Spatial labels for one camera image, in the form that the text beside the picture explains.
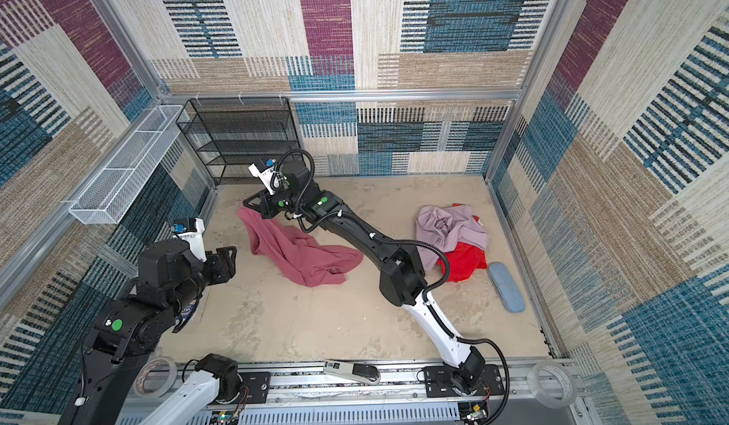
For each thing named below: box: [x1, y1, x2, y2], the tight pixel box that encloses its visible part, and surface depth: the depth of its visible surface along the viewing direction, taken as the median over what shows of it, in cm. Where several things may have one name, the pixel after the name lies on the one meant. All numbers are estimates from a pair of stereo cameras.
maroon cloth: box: [237, 205, 364, 288], surface depth 93 cm
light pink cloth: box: [414, 204, 488, 271], surface depth 97 cm
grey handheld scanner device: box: [322, 359, 381, 386], surface depth 75 cm
